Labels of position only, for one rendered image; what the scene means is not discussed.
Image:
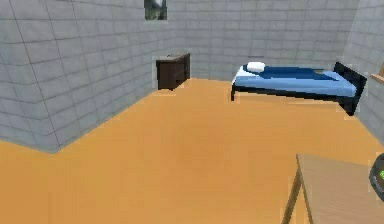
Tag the black bed with blue cover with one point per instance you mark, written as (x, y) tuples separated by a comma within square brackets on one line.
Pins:
[(300, 81)]

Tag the white pillow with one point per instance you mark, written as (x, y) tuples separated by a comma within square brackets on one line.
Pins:
[(255, 66)]

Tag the framed wall picture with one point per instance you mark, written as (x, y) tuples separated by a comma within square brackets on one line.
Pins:
[(155, 9)]

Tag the dark brown chest of drawers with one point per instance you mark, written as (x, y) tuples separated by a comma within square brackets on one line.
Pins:
[(172, 71)]

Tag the light wooden table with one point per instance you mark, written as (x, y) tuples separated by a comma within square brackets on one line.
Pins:
[(336, 193)]

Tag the black round alarm clock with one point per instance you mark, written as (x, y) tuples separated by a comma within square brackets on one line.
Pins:
[(378, 176)]

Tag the light wooden wall shelf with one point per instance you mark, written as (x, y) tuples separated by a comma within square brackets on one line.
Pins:
[(378, 76)]

